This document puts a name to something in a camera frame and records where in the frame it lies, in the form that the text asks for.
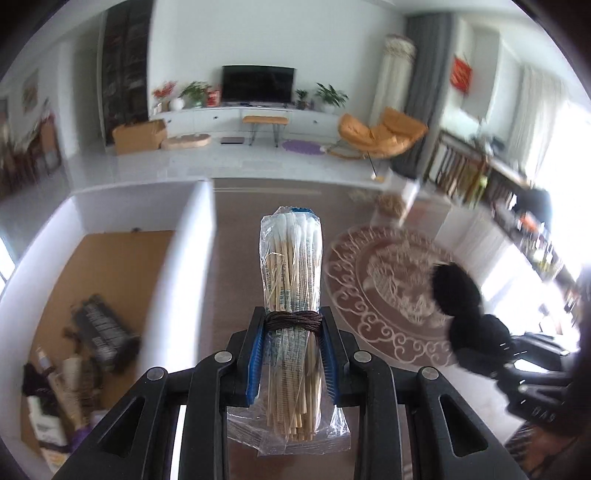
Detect person's right hand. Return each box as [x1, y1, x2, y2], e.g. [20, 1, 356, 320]
[505, 427, 587, 480]

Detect covered standing air conditioner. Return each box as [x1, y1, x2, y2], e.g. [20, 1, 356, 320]
[372, 34, 416, 134]

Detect large leafy potted plant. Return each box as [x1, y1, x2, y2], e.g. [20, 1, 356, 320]
[315, 83, 349, 113]

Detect dark tall bookshelf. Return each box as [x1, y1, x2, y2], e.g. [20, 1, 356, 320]
[102, 9, 151, 146]

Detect framed wall painting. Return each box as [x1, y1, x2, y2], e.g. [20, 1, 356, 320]
[22, 69, 40, 112]

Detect red flower plant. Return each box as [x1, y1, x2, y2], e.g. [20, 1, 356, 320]
[151, 80, 178, 112]

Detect pile of small clutter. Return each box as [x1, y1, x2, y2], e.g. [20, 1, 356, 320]
[494, 210, 583, 296]

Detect green potted plant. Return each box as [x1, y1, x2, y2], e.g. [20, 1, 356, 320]
[179, 80, 211, 108]

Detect flat screen television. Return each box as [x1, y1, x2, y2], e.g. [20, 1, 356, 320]
[222, 65, 296, 104]

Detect brown cardboard box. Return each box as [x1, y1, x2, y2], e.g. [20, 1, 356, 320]
[112, 119, 168, 155]

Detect round beige floor cushion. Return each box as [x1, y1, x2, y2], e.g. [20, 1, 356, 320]
[161, 132, 213, 151]

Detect white sheer curtain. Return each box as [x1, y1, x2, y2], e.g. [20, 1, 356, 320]
[517, 65, 566, 181]

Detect bundle of cotton swabs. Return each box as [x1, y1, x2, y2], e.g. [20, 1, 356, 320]
[226, 206, 352, 457]

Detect white television cabinet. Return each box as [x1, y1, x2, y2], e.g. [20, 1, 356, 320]
[150, 104, 352, 139]

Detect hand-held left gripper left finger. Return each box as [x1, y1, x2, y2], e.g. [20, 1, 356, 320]
[51, 305, 267, 480]

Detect white storage box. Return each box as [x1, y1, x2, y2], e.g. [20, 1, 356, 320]
[0, 180, 218, 480]

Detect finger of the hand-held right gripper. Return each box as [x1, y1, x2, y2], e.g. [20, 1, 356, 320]
[508, 332, 580, 370]
[496, 367, 557, 400]

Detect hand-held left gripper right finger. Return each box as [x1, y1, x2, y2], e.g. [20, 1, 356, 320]
[320, 305, 529, 480]

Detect orange lounge chair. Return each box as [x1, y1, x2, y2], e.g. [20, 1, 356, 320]
[337, 107, 429, 160]

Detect wooden bench with metal legs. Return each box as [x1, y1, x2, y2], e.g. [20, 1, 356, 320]
[242, 115, 290, 147]

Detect clear plastic canister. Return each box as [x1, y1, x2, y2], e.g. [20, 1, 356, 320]
[374, 178, 421, 227]

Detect black fuzzy earmuffs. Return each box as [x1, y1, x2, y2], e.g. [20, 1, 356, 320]
[431, 262, 515, 374]

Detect wooden slatted bench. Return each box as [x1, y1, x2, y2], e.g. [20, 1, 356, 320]
[427, 129, 532, 208]

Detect black furry pouch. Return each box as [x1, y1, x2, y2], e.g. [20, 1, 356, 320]
[23, 362, 54, 398]

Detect red wall hanging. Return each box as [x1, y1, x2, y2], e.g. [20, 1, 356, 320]
[450, 55, 472, 93]

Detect wooden dining chair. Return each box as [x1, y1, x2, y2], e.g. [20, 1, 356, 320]
[37, 117, 63, 174]
[0, 138, 33, 195]

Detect black bag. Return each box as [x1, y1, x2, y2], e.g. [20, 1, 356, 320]
[515, 187, 552, 222]

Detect grey curtain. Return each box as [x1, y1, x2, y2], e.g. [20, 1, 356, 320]
[402, 13, 455, 178]

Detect purple round mat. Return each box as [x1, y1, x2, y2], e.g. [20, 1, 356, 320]
[281, 140, 322, 157]

